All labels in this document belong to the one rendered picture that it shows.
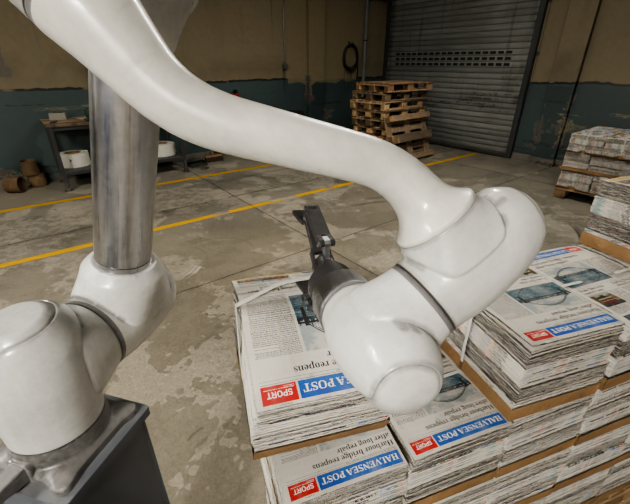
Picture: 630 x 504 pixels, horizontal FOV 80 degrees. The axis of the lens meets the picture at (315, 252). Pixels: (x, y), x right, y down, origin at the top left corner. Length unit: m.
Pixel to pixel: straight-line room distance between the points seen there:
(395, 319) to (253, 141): 0.23
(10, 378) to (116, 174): 0.33
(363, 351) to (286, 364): 0.29
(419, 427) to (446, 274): 0.67
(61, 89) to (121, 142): 6.31
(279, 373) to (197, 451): 1.42
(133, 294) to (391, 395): 0.54
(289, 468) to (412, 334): 0.61
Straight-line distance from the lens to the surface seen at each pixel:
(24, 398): 0.73
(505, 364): 1.04
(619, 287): 1.36
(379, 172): 0.41
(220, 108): 0.40
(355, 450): 0.98
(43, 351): 0.71
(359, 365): 0.40
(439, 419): 1.07
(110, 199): 0.70
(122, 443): 0.86
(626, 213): 1.50
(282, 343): 0.69
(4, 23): 6.94
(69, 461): 0.83
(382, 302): 0.42
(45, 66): 6.94
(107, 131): 0.66
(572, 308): 1.16
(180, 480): 1.99
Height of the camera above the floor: 1.62
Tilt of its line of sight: 27 degrees down
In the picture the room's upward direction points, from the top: straight up
